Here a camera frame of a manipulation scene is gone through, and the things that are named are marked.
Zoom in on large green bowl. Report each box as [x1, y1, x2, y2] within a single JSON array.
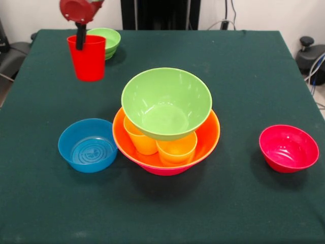
[[121, 67, 213, 142]]

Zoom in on dark green tablecloth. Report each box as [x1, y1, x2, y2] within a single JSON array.
[[0, 29, 325, 244]]

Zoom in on large pink bowl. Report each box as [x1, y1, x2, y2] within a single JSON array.
[[116, 141, 220, 176]]

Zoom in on black equipment base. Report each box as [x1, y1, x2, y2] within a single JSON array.
[[296, 36, 325, 76]]

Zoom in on white cable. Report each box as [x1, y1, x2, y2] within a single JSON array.
[[207, 19, 237, 31]]

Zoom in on large orange bowl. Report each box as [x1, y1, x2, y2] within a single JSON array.
[[112, 107, 221, 169]]

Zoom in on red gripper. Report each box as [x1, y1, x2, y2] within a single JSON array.
[[59, 0, 104, 51]]

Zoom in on black cabinet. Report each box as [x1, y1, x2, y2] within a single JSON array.
[[121, 0, 201, 31]]

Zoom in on red bowl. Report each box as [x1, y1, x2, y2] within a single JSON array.
[[258, 124, 320, 174]]

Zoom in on blue bowl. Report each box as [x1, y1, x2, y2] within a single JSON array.
[[58, 118, 119, 174]]

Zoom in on small green bowl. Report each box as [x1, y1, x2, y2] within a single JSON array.
[[86, 27, 121, 61]]

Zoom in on blue and white cables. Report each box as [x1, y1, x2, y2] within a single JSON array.
[[304, 52, 325, 87]]

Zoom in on red cup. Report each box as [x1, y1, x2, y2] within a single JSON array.
[[67, 35, 107, 82]]

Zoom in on black chair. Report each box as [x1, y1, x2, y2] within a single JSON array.
[[0, 17, 38, 82]]

